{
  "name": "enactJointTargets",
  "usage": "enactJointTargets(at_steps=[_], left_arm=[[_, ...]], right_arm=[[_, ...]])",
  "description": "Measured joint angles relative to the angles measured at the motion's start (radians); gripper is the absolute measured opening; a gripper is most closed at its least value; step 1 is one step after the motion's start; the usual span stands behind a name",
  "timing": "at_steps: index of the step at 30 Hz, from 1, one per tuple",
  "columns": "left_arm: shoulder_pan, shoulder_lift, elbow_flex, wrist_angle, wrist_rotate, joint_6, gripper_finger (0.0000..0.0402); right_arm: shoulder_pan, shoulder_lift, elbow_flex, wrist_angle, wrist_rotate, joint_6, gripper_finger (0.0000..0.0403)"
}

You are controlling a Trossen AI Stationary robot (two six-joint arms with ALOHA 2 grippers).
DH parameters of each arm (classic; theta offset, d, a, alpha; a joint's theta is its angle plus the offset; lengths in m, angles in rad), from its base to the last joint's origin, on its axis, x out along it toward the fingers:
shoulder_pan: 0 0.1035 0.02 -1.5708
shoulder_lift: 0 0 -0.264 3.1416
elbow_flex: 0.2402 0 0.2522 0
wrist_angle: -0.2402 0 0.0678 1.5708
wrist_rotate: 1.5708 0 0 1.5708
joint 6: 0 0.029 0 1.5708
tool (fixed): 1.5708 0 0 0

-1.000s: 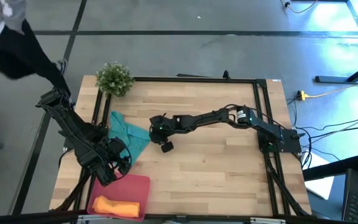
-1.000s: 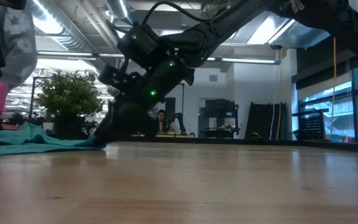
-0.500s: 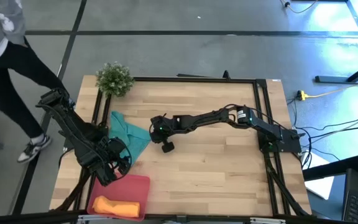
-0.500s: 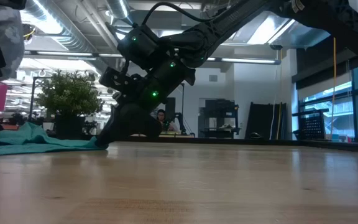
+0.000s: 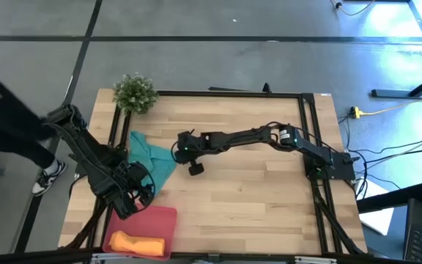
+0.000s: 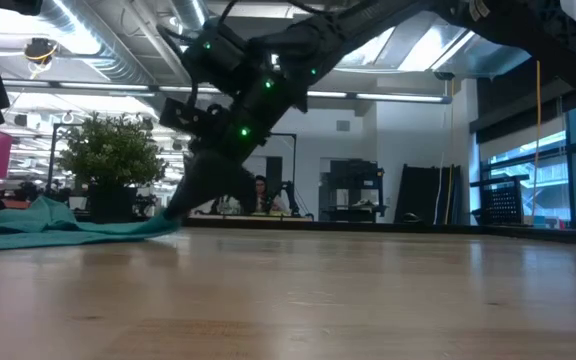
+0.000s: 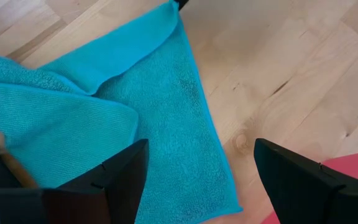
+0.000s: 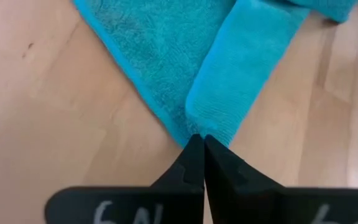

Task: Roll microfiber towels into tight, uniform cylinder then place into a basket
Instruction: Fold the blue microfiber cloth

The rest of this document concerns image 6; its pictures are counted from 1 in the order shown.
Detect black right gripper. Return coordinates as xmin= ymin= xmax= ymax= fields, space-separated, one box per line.
xmin=159 ymin=44 xmax=309 ymax=220

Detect teal microfiber towel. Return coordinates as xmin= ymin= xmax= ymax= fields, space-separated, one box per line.
xmin=0 ymin=194 xmax=184 ymax=252

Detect person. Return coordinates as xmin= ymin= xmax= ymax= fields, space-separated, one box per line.
xmin=251 ymin=174 xmax=292 ymax=216

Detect green potted plant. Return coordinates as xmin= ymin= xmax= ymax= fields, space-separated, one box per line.
xmin=58 ymin=110 xmax=169 ymax=225

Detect black equipment rack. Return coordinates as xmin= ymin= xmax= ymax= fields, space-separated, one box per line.
xmin=317 ymin=159 xmax=387 ymax=224

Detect black metal stand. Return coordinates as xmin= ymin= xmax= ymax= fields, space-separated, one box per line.
xmin=47 ymin=121 xmax=87 ymax=199

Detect ceiling light strip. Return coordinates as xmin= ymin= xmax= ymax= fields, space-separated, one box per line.
xmin=2 ymin=78 xmax=452 ymax=105

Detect black leaning panels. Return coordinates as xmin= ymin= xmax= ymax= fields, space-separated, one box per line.
xmin=394 ymin=163 xmax=463 ymax=225

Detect black ceiling sensor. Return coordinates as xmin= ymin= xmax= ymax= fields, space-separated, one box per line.
xmin=22 ymin=37 xmax=60 ymax=67

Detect black perforated crate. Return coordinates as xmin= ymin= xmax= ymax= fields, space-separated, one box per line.
xmin=478 ymin=175 xmax=525 ymax=227

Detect black frame stand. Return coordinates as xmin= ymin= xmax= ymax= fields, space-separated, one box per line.
xmin=265 ymin=132 xmax=300 ymax=216

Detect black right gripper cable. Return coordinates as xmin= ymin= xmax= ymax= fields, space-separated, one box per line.
xmin=155 ymin=23 xmax=202 ymax=109

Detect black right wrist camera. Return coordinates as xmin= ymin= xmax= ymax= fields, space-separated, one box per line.
xmin=180 ymin=18 xmax=252 ymax=97

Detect yellow hanging cable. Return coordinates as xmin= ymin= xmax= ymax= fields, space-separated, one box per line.
xmin=533 ymin=59 xmax=543 ymax=221

